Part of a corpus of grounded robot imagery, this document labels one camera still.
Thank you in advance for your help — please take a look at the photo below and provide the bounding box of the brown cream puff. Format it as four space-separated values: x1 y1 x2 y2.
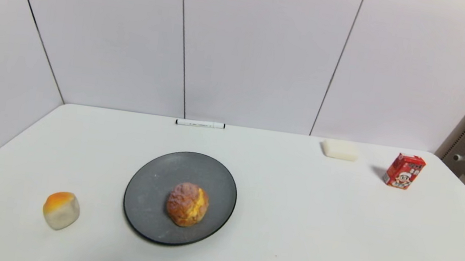
163 180 212 230

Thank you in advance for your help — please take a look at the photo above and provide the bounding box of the gray round plate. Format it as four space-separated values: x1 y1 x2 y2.
118 144 242 254

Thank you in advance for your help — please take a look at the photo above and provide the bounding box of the white marker with black caps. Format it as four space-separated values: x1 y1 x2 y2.
175 117 226 131

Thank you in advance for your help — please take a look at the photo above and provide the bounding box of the white rectangular block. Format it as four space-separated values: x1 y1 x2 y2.
319 138 360 162

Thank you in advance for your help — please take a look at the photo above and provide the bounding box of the red milk carton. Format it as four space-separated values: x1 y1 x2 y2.
382 151 428 192

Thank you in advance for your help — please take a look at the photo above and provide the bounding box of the orange topped white bun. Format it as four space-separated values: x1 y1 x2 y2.
40 189 83 233

